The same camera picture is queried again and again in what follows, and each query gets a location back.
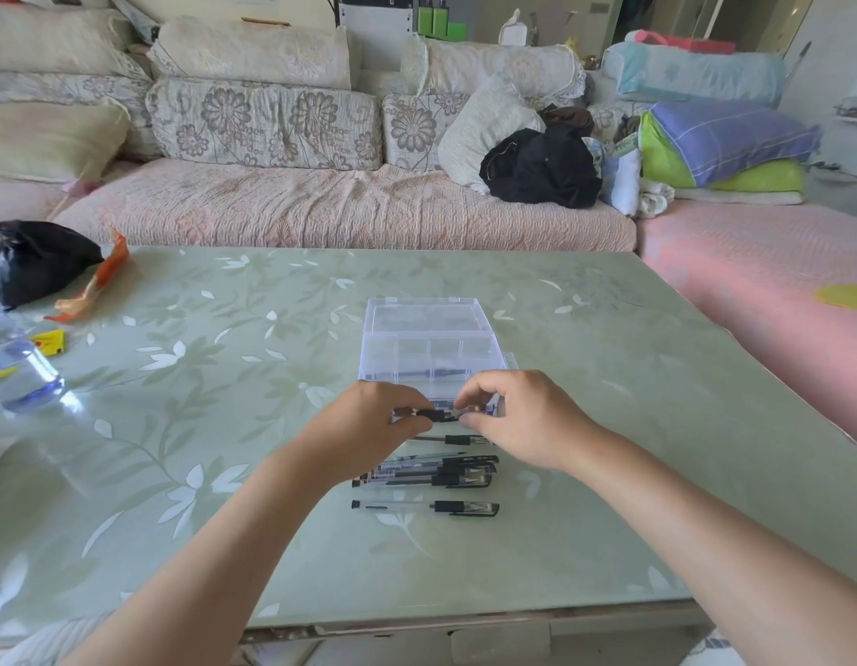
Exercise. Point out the person's left hand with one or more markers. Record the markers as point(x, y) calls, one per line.
point(359, 430)

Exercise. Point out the person's right hand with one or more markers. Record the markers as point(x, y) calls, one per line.
point(539, 423)

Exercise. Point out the pile of black gel pens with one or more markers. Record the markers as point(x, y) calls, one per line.
point(470, 475)

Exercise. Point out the clear plastic storage box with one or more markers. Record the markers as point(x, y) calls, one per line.
point(425, 317)

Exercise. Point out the person's left forearm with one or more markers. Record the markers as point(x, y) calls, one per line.
point(199, 568)

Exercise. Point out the person's right forearm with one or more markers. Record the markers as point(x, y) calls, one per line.
point(706, 541)

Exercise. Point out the pink quilted sofa seat cover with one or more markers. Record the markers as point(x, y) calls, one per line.
point(331, 204)

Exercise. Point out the white towel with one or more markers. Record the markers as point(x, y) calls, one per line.
point(656, 198)

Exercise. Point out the white and blue cloth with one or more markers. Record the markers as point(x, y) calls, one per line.
point(621, 181)

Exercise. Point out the black clothing bundle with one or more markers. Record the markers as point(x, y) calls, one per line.
point(545, 167)

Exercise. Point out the salmon pink sofa seat cover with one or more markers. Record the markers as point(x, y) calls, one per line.
point(747, 266)

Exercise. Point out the orange snack wrapper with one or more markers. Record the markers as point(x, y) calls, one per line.
point(109, 270)

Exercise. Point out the white textured pillow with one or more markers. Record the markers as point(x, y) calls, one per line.
point(480, 131)

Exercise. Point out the floral sofa back cushion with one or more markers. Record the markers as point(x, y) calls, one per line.
point(269, 123)
point(74, 86)
point(413, 128)
point(609, 116)

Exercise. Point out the brown garment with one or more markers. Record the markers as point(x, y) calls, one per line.
point(568, 116)

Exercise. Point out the yellow tag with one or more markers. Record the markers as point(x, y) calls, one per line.
point(49, 343)

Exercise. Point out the yellow round item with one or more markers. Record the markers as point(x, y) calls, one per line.
point(846, 298)

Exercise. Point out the clear water bottle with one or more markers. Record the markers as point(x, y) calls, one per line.
point(15, 377)

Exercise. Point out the cream sofa bolster cushion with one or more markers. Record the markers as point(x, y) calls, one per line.
point(248, 54)
point(54, 38)
point(498, 65)

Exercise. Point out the black plastic bag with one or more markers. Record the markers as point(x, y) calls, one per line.
point(33, 263)

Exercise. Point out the light blue bolster pillow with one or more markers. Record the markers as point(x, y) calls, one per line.
point(695, 72)

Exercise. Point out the white tissue pack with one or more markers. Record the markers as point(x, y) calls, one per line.
point(513, 33)

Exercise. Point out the pale pink sofa seat cover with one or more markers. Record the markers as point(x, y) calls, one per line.
point(19, 199)

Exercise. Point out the green bottle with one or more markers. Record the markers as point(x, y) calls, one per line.
point(440, 19)
point(424, 19)

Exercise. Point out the brown wooden stick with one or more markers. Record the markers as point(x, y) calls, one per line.
point(265, 22)

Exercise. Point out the pale yellow pillow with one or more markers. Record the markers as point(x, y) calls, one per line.
point(50, 142)

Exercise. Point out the grey table frame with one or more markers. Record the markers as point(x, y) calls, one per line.
point(414, 631)

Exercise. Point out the white cabinet with black frame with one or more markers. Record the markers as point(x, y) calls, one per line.
point(376, 38)

